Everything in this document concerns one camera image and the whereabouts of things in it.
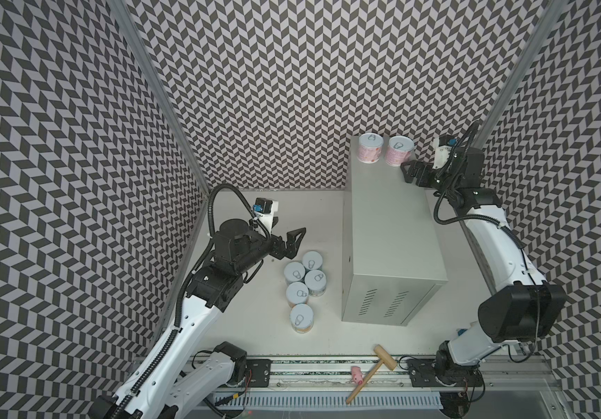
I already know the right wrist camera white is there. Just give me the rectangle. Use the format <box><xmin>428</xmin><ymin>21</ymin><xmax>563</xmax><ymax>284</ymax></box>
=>
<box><xmin>432</xmin><ymin>134</ymin><xmax>458</xmax><ymax>169</ymax></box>

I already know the small pink toy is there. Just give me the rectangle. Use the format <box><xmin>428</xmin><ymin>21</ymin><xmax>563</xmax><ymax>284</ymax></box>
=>
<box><xmin>350</xmin><ymin>366</ymin><xmax>363</xmax><ymax>386</ymax></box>

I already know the wooden mallet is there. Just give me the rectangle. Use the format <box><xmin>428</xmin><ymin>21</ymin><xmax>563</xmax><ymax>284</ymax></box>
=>
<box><xmin>346</xmin><ymin>345</ymin><xmax>398</xmax><ymax>405</ymax></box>

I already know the can teal label right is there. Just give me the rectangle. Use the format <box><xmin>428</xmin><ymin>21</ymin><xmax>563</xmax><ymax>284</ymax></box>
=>
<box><xmin>304</xmin><ymin>270</ymin><xmax>328</xmax><ymax>297</ymax></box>

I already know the can teal label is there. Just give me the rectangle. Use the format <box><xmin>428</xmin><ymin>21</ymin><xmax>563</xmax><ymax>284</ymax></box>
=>
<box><xmin>302</xmin><ymin>251</ymin><xmax>323</xmax><ymax>272</ymax></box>
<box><xmin>304</xmin><ymin>270</ymin><xmax>328</xmax><ymax>297</ymax></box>

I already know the aluminium rail frame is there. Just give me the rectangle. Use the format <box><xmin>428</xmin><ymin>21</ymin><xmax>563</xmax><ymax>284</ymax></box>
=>
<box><xmin>183</xmin><ymin>355</ymin><xmax>575</xmax><ymax>418</ymax></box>

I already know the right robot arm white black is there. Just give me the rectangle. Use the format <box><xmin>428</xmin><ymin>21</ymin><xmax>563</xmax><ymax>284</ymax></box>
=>
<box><xmin>401</xmin><ymin>120</ymin><xmax>567</xmax><ymax>387</ymax></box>

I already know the pink label can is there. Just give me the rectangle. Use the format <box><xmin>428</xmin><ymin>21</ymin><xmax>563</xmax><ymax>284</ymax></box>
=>
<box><xmin>357</xmin><ymin>133</ymin><xmax>384</xmax><ymax>164</ymax></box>
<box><xmin>385</xmin><ymin>135</ymin><xmax>415</xmax><ymax>167</ymax></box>

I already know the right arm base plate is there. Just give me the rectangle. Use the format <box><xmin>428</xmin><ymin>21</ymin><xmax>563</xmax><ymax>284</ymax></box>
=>
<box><xmin>403</xmin><ymin>358</ymin><xmax>485</xmax><ymax>389</ymax></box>

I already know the grey metal cabinet box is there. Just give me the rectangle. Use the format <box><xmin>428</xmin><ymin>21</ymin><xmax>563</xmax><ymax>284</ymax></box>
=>
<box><xmin>342</xmin><ymin>138</ymin><xmax>449</xmax><ymax>326</ymax></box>

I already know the can teal label back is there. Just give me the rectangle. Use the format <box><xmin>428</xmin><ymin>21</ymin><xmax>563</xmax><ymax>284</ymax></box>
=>
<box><xmin>302</xmin><ymin>251</ymin><xmax>323</xmax><ymax>272</ymax></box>

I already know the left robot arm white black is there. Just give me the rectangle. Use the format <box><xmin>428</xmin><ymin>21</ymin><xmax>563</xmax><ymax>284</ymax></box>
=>
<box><xmin>88</xmin><ymin>183</ymin><xmax>307</xmax><ymax>418</ymax></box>

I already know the white vent grille strip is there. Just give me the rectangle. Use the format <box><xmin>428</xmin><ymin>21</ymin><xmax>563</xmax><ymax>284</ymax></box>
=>
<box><xmin>218</xmin><ymin>391</ymin><xmax>443</xmax><ymax>411</ymax></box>

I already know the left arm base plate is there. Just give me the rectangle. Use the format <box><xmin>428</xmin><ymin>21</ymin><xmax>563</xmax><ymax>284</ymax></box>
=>
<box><xmin>221</xmin><ymin>359</ymin><xmax>272</xmax><ymax>389</ymax></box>

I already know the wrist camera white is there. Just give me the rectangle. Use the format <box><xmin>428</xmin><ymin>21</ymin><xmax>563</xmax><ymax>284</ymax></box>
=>
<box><xmin>432</xmin><ymin>134</ymin><xmax>458</xmax><ymax>169</ymax></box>
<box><xmin>253</xmin><ymin>197</ymin><xmax>279</xmax><ymax>216</ymax></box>

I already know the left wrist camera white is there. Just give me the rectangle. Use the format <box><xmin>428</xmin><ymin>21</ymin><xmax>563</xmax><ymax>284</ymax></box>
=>
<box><xmin>253</xmin><ymin>197</ymin><xmax>279</xmax><ymax>216</ymax></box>

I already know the orange label can front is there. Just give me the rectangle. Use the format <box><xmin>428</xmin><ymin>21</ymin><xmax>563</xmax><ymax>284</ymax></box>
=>
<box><xmin>289</xmin><ymin>304</ymin><xmax>314</xmax><ymax>333</ymax></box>

